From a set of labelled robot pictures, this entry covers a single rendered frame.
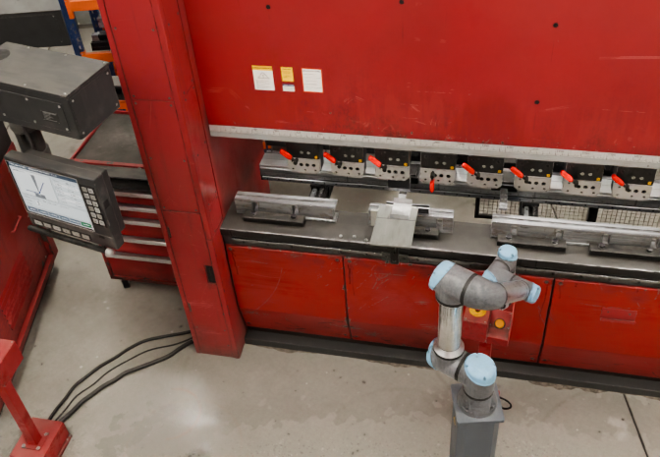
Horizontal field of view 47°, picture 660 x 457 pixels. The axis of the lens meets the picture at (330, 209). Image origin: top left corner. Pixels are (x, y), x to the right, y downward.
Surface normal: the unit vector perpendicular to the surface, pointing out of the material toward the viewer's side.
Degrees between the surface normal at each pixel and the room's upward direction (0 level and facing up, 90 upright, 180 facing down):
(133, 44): 90
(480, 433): 90
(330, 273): 90
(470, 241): 0
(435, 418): 0
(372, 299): 90
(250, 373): 0
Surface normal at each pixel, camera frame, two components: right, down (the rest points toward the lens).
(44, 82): -0.07, -0.75
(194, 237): -0.21, 0.65
